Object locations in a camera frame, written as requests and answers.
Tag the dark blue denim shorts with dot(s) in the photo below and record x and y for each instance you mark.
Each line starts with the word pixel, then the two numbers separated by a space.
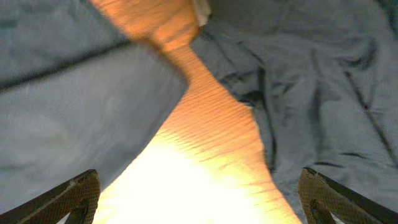
pixel 198 111

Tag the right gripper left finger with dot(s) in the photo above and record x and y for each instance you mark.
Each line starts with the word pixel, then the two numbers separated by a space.
pixel 76 200

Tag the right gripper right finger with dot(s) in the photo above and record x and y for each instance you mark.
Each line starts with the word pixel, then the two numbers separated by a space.
pixel 323 200

